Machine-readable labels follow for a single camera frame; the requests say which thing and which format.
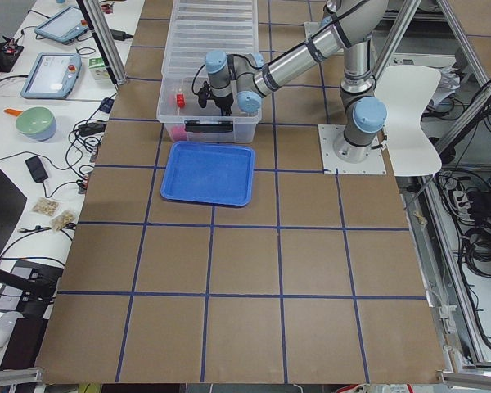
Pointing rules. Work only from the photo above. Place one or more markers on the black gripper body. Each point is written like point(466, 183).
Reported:
point(222, 100)

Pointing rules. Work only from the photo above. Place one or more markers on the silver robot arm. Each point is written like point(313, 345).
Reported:
point(346, 26)

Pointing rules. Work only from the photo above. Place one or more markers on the black box latch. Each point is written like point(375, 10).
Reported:
point(195, 126)

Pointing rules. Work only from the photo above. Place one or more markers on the red block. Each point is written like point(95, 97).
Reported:
point(180, 100)

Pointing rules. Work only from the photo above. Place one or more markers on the clear plastic storage box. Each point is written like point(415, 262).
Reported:
point(169, 114)

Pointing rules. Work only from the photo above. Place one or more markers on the blue plastic tray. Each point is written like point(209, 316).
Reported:
point(216, 174)

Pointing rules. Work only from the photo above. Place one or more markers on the clear box lid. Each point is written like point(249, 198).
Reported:
point(197, 27)

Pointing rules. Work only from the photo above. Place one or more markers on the pink blocks pile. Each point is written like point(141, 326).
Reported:
point(178, 133)

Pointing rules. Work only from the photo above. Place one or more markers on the green white carton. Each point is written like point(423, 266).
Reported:
point(98, 68)

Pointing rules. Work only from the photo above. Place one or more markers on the blue teach pendant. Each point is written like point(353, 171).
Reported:
point(53, 76)
point(64, 27)

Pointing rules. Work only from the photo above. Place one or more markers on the white chair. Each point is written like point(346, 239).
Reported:
point(406, 91)

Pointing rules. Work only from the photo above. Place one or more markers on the green bowl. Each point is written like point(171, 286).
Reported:
point(37, 123)

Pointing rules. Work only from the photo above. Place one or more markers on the black power adapter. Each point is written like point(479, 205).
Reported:
point(36, 169)

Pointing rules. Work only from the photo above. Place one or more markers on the bag of nuts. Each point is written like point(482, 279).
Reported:
point(45, 206)
point(62, 220)

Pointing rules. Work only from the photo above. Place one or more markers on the orange marker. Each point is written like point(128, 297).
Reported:
point(13, 112)

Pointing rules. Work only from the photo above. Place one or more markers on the white lamp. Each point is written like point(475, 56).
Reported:
point(7, 324)

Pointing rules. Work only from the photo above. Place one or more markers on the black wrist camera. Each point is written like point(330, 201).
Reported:
point(204, 95)

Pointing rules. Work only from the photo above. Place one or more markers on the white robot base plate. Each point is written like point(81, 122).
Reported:
point(339, 157)

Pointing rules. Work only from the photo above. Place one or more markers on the aluminium frame post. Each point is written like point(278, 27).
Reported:
point(101, 33)

